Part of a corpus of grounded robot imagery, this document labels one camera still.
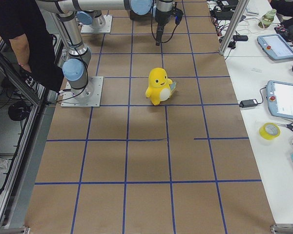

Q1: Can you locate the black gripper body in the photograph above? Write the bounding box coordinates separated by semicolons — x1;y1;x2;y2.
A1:
155;8;183;30

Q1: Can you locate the yellow plush dinosaur toy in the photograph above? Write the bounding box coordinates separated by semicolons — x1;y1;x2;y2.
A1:
145;68;176;106

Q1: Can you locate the green drink bottle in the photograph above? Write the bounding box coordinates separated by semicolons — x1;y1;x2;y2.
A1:
258;9;277;29

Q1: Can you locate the black power adapter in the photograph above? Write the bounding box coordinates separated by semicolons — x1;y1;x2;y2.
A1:
239;99;259;108

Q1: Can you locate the blue teach pendant far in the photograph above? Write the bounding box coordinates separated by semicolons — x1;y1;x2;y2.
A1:
257;34;293;60

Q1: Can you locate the blue teach pendant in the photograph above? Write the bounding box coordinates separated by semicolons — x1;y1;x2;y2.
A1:
266;80;293;120
257;34;293;60

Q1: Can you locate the person in black clothes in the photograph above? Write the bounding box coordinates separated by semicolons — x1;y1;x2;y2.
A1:
0;0;63;92

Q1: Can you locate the blue teach pendant near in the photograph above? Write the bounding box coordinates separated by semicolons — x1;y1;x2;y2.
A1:
266;80;293;120

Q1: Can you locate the yellow tape roll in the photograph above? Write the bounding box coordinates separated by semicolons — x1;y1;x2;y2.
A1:
259;122;280;140

